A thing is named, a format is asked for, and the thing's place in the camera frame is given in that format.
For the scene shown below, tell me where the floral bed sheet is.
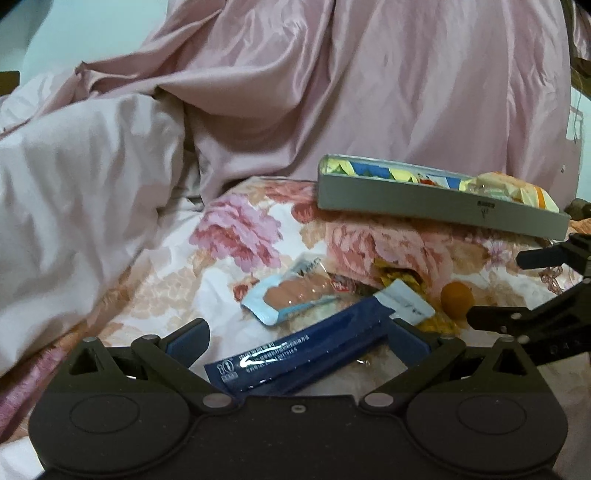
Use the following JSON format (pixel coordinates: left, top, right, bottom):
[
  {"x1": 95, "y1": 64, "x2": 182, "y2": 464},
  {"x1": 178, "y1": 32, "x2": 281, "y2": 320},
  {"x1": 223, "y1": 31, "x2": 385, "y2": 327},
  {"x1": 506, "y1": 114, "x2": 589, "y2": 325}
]
[{"x1": 0, "y1": 178, "x2": 591, "y2": 480}]

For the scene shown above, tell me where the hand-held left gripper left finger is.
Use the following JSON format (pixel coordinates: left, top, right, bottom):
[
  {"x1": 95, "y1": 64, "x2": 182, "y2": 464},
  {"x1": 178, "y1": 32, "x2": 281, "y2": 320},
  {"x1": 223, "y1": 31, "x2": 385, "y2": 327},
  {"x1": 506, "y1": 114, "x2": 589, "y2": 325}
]
[{"x1": 58, "y1": 318, "x2": 236, "y2": 415}]

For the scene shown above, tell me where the small clear snack packet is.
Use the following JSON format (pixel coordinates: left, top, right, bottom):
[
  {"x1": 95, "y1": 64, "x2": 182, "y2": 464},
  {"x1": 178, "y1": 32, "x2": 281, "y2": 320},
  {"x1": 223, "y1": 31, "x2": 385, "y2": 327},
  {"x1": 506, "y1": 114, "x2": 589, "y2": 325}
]
[{"x1": 293, "y1": 251, "x2": 331, "y2": 278}]

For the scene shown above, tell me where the pale pink quilt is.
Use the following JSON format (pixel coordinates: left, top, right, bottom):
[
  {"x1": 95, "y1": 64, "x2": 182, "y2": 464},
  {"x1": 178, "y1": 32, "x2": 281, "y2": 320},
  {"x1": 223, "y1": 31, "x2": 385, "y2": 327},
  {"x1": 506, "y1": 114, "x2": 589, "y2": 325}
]
[{"x1": 0, "y1": 69, "x2": 204, "y2": 384}]

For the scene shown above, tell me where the pink satin duvet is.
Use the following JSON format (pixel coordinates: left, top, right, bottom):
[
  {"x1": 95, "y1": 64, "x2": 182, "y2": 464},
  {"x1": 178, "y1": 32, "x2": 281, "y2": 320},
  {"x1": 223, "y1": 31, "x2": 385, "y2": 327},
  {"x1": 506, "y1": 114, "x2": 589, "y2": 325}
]
[{"x1": 60, "y1": 0, "x2": 578, "y2": 217}]

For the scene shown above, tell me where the dark blue long packet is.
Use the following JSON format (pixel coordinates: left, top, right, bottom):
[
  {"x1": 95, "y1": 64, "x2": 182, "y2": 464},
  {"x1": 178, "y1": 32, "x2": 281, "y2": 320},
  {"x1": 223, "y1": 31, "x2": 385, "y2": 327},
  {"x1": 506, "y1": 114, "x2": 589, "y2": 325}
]
[{"x1": 204, "y1": 279, "x2": 437, "y2": 398}]

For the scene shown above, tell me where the light blue sausage packet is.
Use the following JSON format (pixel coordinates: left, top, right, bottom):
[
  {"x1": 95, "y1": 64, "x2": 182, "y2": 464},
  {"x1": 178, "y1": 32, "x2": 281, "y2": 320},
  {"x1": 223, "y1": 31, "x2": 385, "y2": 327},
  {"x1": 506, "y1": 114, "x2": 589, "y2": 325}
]
[{"x1": 241, "y1": 270, "x2": 342, "y2": 327}]

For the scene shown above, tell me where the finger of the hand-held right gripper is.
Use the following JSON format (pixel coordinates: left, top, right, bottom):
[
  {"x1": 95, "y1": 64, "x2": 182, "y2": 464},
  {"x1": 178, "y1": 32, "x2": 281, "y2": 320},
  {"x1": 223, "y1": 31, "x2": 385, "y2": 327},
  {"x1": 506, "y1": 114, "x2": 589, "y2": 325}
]
[
  {"x1": 466, "y1": 276, "x2": 591, "y2": 343},
  {"x1": 516, "y1": 232, "x2": 591, "y2": 278}
]

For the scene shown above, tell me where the yellow-green snack packet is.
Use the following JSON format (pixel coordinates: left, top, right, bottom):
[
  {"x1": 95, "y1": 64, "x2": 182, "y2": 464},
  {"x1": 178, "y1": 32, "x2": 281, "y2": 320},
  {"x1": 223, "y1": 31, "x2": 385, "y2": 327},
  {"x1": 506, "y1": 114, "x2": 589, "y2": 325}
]
[{"x1": 418, "y1": 314, "x2": 462, "y2": 336}]

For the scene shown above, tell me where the white face-print snack packet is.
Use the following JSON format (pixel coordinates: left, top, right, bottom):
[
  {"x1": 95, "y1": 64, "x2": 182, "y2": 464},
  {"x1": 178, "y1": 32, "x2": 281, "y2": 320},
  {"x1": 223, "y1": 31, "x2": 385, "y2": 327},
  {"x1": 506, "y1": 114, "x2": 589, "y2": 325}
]
[{"x1": 416, "y1": 172, "x2": 462, "y2": 190}]

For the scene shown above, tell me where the small orange fruit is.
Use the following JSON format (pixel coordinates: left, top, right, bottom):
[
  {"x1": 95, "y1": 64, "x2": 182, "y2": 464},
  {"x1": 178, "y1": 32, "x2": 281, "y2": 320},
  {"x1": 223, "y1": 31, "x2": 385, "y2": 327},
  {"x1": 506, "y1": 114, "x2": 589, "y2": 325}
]
[{"x1": 441, "y1": 281, "x2": 474, "y2": 319}]

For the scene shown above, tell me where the small red-white packet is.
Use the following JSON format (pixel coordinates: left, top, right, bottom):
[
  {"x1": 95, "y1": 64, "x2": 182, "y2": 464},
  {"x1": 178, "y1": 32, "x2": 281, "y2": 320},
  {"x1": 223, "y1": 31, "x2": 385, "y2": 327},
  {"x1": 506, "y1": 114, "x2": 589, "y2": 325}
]
[{"x1": 325, "y1": 272, "x2": 370, "y2": 296}]

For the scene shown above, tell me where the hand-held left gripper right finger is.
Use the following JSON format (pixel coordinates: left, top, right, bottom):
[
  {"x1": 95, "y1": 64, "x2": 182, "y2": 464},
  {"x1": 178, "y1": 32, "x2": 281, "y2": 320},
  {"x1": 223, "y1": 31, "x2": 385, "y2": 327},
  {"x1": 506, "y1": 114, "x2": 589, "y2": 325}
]
[{"x1": 360, "y1": 318, "x2": 540, "y2": 414}]

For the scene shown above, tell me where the grey cardboard box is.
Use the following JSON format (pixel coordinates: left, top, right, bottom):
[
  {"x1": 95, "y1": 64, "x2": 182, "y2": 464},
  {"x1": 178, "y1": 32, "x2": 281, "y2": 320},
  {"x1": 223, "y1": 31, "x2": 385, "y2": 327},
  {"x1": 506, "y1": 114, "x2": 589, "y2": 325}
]
[{"x1": 316, "y1": 154, "x2": 572, "y2": 241}]

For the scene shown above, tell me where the yellow-brown snack packet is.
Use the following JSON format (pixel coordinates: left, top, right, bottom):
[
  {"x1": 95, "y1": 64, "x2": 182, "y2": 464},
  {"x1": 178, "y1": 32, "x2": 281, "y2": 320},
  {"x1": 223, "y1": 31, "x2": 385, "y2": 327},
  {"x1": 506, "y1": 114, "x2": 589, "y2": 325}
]
[{"x1": 374, "y1": 257, "x2": 428, "y2": 291}]

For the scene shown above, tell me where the yellow-orange bread packet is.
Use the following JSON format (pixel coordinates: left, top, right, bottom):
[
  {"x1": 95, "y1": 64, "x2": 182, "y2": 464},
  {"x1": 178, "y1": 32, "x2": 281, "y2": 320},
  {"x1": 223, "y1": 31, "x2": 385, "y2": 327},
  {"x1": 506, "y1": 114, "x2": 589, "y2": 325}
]
[{"x1": 459, "y1": 172, "x2": 561, "y2": 214}]

